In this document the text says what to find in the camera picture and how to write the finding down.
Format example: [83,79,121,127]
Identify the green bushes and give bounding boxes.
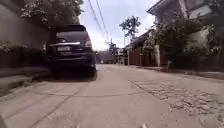
[151,16,224,71]

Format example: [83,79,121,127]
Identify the grey pavement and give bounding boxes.
[0,65,53,98]

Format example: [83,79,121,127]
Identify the dark reddish hedge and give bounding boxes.
[0,41,50,70]

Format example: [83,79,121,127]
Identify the red building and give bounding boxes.
[123,29,156,67]

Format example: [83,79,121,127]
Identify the house with white trim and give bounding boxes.
[146,0,224,68]

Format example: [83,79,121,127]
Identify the grey plastered wall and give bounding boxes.
[0,3,53,51]

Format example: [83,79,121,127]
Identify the dark car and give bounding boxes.
[45,23,98,80]

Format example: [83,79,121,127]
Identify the overhead wires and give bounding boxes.
[85,0,112,44]

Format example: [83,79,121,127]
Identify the leafy tree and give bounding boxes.
[19,0,84,28]

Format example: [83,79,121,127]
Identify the kerbside pavement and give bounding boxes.
[136,65,224,81]

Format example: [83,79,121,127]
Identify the grey concrete road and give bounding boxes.
[0,63,224,128]

